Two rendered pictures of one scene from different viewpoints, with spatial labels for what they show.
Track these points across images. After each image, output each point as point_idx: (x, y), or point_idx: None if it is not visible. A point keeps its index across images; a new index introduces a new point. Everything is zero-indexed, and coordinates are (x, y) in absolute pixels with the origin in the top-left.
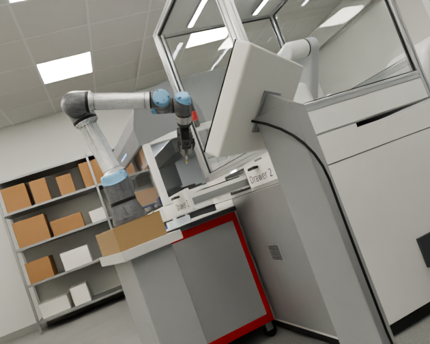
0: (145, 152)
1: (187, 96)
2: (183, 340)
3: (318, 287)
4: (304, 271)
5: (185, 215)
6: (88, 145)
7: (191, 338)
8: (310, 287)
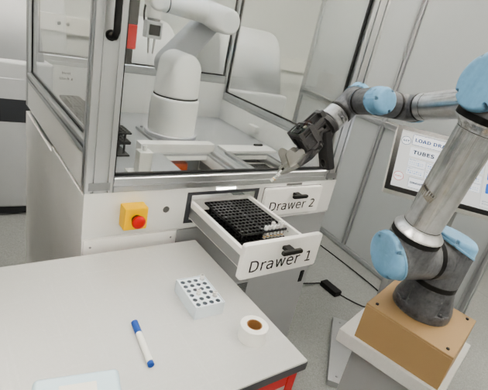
0: None
1: None
2: None
3: (279, 308)
4: (269, 299)
5: (203, 278)
6: (474, 176)
7: None
8: (268, 312)
